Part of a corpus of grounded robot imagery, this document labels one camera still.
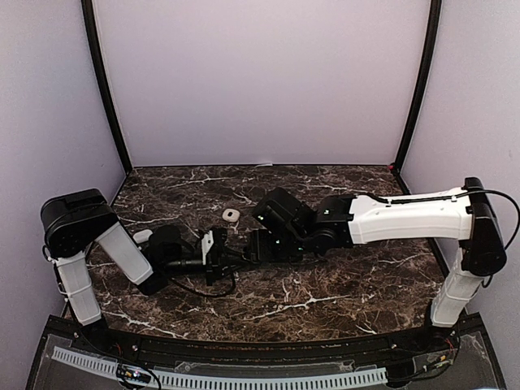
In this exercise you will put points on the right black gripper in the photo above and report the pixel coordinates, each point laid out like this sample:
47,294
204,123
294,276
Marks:
260,251

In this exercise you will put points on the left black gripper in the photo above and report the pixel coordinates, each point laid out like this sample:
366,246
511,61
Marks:
216,263

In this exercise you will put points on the small white charging case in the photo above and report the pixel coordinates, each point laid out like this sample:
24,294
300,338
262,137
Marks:
231,215

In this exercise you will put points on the white oval charging case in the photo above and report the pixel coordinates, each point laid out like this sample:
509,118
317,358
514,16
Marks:
142,236

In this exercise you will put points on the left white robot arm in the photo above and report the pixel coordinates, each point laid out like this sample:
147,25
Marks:
81,229

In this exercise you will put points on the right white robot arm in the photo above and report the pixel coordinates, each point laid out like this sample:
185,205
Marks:
463,214

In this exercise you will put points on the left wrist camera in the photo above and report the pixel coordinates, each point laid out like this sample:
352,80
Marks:
212,244

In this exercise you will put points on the black front rail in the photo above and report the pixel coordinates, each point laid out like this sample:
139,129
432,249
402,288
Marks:
391,348

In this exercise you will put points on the white slotted cable duct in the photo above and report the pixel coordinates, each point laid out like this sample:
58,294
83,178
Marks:
193,375

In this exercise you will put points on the right black frame post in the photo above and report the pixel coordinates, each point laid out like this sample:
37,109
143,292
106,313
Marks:
420,87

